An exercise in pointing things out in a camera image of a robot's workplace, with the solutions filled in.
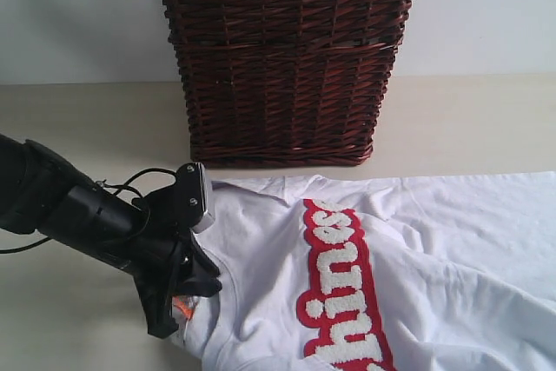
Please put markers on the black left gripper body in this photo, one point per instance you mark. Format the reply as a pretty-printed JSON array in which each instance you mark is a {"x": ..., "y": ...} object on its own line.
[{"x": 160, "y": 253}]

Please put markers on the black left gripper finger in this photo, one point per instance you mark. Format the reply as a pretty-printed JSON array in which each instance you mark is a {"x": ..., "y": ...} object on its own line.
[
  {"x": 194, "y": 201},
  {"x": 199, "y": 275}
]

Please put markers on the white t-shirt red lettering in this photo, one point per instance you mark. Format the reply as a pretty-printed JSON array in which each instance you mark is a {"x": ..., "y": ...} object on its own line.
[{"x": 417, "y": 273}]

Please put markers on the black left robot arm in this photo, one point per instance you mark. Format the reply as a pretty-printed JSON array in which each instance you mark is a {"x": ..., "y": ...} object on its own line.
[{"x": 42, "y": 192}]

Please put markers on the dark brown wicker basket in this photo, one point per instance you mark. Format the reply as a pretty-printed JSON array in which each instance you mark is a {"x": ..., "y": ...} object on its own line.
[{"x": 284, "y": 83}]

